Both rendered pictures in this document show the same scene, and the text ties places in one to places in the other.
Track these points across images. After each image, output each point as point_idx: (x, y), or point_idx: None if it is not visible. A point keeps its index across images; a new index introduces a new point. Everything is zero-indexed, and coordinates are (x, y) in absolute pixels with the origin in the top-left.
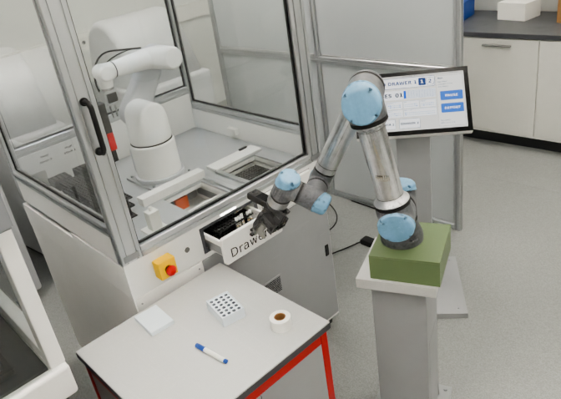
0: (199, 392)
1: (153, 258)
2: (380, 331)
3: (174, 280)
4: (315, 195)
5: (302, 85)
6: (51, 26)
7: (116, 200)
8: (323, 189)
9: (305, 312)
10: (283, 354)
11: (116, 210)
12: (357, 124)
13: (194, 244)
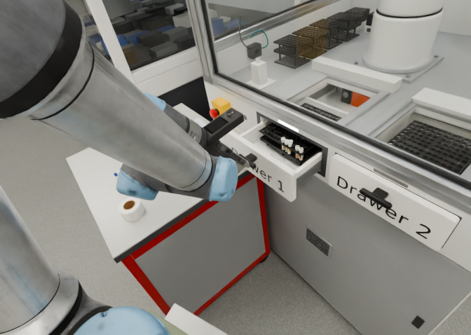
0: (98, 165)
1: (221, 95)
2: None
3: (234, 128)
4: (123, 163)
5: None
6: None
7: (195, 19)
8: (145, 175)
9: (141, 234)
10: (97, 214)
11: (196, 29)
12: None
13: (250, 119)
